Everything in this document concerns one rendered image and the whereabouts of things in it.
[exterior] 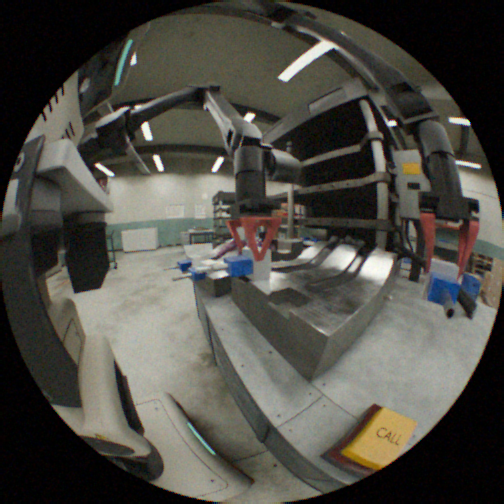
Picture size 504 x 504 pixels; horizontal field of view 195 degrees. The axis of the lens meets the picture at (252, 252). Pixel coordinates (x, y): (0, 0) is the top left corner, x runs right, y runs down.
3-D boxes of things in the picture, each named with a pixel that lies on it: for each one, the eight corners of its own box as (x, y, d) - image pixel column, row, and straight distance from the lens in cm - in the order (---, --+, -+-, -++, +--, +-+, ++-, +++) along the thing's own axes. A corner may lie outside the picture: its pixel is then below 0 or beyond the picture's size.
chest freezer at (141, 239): (159, 247, 743) (158, 227, 736) (156, 250, 668) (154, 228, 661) (129, 250, 786) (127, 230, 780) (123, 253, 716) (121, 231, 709)
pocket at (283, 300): (287, 333, 21) (290, 310, 18) (265, 314, 24) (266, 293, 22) (310, 321, 23) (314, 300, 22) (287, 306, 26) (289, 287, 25)
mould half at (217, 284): (215, 298, 40) (212, 257, 36) (181, 273, 62) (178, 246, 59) (301, 262, 76) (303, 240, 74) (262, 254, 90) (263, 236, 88)
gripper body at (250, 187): (253, 217, 33) (252, 185, 34) (282, 213, 25) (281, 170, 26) (225, 217, 30) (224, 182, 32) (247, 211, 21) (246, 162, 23)
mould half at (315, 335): (309, 383, 23) (340, 295, 13) (232, 300, 38) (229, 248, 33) (394, 285, 64) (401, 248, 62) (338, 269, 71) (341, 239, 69)
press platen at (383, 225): (392, 256, 85) (395, 219, 84) (257, 233, 164) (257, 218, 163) (404, 245, 167) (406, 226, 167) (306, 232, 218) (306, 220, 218)
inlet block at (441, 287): (453, 347, 18) (479, 286, 17) (417, 333, 17) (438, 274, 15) (445, 299, 30) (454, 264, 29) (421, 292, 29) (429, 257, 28)
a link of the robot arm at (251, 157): (231, 153, 33) (239, 138, 28) (262, 157, 35) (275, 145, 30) (231, 184, 30) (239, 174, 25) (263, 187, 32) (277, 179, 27)
